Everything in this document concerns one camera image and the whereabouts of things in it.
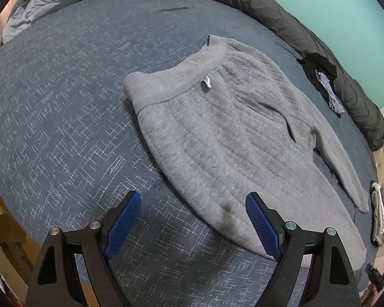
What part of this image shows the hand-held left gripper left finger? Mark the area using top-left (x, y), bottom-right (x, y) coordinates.
top-left (26, 191), bottom-right (142, 307)

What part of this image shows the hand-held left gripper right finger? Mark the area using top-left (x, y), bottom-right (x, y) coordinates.
top-left (245, 192), bottom-right (361, 307)

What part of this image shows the grey knit sweater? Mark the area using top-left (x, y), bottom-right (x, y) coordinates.
top-left (123, 34), bottom-right (370, 271)

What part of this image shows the folded white garment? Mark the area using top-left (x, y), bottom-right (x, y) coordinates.
top-left (369, 182), bottom-right (384, 245)

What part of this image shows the cardboard box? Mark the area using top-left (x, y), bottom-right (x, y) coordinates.
top-left (0, 213), bottom-right (28, 244)

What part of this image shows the blue patterned bed blanket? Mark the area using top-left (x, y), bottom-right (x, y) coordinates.
top-left (0, 0), bottom-right (384, 307)

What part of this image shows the blue-grey patterned garment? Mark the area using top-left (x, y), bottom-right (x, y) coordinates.
top-left (315, 70), bottom-right (345, 116)

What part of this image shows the black garment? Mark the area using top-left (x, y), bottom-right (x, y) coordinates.
top-left (297, 52), bottom-right (338, 85)

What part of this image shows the dark grey rolled duvet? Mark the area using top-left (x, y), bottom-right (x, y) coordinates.
top-left (210, 0), bottom-right (384, 152)

